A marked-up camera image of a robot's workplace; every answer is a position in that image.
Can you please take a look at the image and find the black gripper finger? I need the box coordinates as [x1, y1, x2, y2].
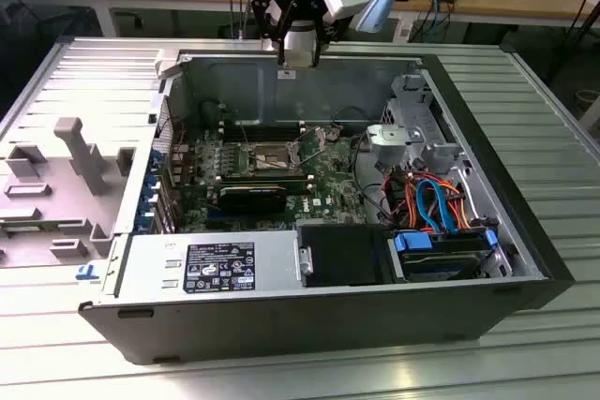
[249, 0, 288, 67]
[311, 0, 339, 68]

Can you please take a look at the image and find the silver CPU plate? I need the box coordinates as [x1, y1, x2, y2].
[283, 47, 314, 68]

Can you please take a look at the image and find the thin wire locking lever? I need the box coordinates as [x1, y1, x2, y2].
[235, 113, 254, 157]
[298, 129, 338, 163]

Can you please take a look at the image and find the metal socket cover frame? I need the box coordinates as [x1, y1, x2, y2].
[288, 127, 327, 170]

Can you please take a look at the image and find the CPU socket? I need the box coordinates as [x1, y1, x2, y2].
[247, 141, 302, 172]

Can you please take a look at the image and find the metal drive cage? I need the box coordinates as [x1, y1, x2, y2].
[382, 74, 446, 143]

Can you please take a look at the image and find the green motherboard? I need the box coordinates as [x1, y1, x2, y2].
[171, 124, 371, 235]

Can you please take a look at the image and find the black graphics card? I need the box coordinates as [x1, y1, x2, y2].
[217, 183, 288, 215]

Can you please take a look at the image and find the hard disk in blue carrier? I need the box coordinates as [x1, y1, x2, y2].
[386, 229, 498, 284]

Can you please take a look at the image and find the silver power supply with label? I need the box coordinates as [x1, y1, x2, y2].
[114, 230, 301, 298]

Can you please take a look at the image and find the grey parts rack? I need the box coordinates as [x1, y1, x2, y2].
[0, 116, 137, 270]

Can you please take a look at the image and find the black open PC case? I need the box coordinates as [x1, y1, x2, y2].
[77, 46, 577, 366]

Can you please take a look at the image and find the silver round metal bracket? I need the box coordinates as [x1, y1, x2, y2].
[365, 123, 423, 171]

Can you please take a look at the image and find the orange red wire bundle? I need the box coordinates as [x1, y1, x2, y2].
[383, 172, 473, 232]

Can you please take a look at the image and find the blue card retention bracket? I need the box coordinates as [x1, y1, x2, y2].
[134, 149, 165, 235]

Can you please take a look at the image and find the blue flat wire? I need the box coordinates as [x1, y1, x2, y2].
[415, 179, 460, 235]

